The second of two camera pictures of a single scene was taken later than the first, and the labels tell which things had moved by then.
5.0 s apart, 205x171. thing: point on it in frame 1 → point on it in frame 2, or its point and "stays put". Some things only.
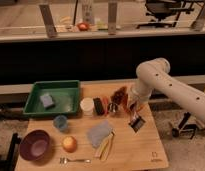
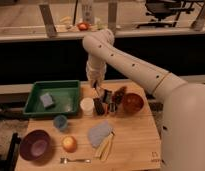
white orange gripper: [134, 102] → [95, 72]
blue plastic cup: [61, 122] stays put
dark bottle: [98, 105] stays put
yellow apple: [69, 144] stays put
